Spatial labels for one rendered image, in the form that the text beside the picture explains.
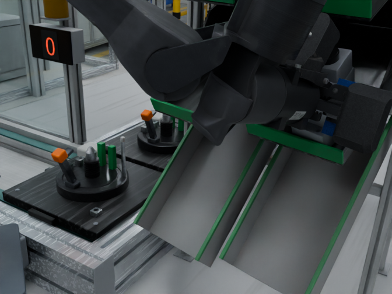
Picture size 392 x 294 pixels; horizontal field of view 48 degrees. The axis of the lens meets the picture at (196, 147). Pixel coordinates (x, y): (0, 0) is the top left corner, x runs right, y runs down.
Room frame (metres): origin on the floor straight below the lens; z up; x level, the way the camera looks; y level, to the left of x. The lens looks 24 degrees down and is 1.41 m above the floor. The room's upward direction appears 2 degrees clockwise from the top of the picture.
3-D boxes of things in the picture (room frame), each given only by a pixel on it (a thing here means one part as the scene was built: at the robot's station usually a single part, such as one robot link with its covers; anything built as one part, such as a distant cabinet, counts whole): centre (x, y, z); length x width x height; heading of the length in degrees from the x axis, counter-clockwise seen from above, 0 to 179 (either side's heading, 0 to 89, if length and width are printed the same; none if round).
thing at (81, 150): (0.91, 0.24, 0.97); 0.05 x 0.05 x 0.04; 60
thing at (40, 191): (0.77, 0.20, 0.96); 0.24 x 0.24 x 0.02; 60
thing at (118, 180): (0.77, 0.20, 0.98); 0.14 x 0.14 x 0.02
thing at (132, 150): (0.99, 0.07, 1.01); 0.24 x 0.24 x 0.13; 60
